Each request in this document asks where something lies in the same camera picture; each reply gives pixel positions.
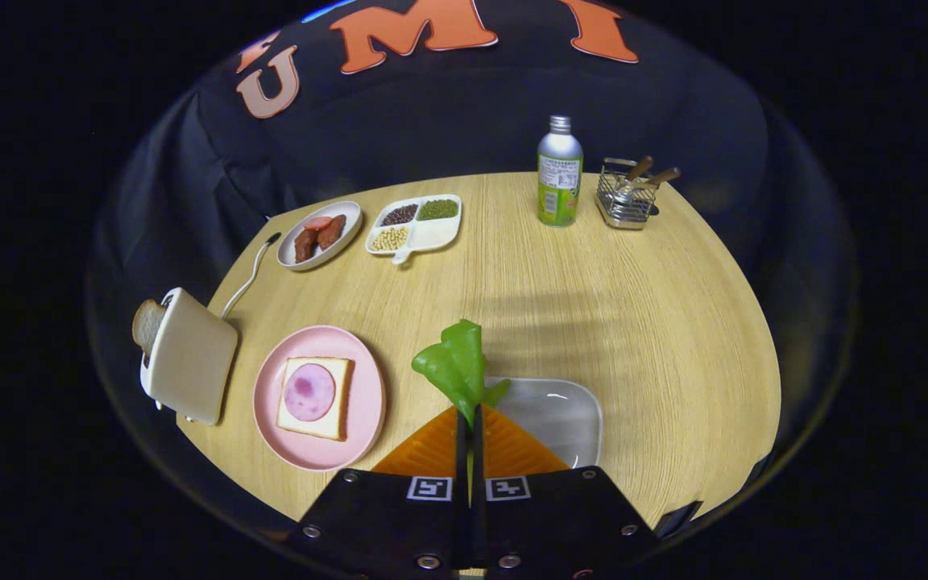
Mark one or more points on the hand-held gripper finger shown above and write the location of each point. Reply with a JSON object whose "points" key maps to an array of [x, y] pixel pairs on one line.
{"points": [[478, 524], [461, 524]]}

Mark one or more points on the green lettuce leaf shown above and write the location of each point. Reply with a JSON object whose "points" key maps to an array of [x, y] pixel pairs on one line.
{"points": [[456, 362]]}

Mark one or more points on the plain bread slice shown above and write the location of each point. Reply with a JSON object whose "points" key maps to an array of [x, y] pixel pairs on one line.
{"points": [[146, 322]]}

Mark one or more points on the white rectangular plate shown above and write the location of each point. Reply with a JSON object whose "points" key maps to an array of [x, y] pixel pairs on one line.
{"points": [[553, 419]]}

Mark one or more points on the bread slice under ham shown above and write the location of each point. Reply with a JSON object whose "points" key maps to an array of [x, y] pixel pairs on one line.
{"points": [[335, 420]]}

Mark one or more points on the pink round plate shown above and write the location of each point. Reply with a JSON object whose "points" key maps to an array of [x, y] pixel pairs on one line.
{"points": [[366, 379]]}

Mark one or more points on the pink ham slice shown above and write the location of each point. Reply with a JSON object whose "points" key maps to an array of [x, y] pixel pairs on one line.
{"points": [[309, 392]]}

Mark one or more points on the white divided dish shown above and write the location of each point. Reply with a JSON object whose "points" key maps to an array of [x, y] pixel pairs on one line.
{"points": [[432, 235]]}

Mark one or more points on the pile of yellow soybeans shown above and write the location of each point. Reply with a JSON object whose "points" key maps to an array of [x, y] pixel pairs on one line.
{"points": [[390, 238]]}

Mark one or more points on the pile of green beans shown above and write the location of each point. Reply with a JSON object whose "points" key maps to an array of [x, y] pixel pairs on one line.
{"points": [[438, 209]]}

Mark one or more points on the pile of dark beans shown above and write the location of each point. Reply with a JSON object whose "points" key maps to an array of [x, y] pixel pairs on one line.
{"points": [[399, 214]]}

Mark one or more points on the white toaster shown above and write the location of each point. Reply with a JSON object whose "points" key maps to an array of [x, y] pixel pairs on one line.
{"points": [[190, 362]]}

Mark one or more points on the brown meat slice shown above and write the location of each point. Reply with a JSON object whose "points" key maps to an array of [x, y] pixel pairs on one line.
{"points": [[306, 246], [331, 232]]}

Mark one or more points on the white oval plate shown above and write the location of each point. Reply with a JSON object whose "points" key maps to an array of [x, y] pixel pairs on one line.
{"points": [[351, 211]]}

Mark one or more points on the silver bottle with green label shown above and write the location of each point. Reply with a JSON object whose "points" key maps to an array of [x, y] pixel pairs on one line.
{"points": [[559, 177]]}

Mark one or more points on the black backdrop cloth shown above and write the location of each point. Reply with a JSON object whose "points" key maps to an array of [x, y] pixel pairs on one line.
{"points": [[464, 121]]}

